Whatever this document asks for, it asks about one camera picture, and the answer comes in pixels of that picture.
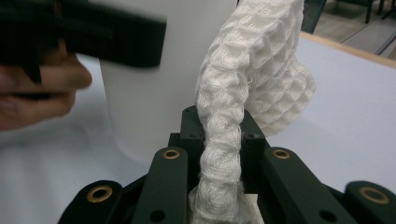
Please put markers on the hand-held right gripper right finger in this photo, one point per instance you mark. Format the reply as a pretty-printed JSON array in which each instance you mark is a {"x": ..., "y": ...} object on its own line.
[{"x": 252, "y": 140}]

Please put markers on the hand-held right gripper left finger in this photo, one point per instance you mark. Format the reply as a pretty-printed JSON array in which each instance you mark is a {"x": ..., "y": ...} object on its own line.
[{"x": 194, "y": 130}]

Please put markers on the white waffle cloth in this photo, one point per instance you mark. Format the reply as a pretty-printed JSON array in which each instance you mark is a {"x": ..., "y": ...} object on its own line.
[{"x": 224, "y": 93}]

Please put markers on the white cylinder device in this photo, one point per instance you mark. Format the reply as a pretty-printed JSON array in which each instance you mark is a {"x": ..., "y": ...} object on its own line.
[{"x": 140, "y": 109}]

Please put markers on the pale blue table mat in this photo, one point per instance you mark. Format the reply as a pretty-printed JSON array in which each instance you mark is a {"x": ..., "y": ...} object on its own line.
[{"x": 342, "y": 109}]

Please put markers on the black cabinet with glass side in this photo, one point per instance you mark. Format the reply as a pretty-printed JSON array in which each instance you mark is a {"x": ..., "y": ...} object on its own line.
[{"x": 314, "y": 15}]

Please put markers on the dark furniture legs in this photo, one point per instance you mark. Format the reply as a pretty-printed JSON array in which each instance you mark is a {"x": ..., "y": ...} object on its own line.
[{"x": 369, "y": 12}]

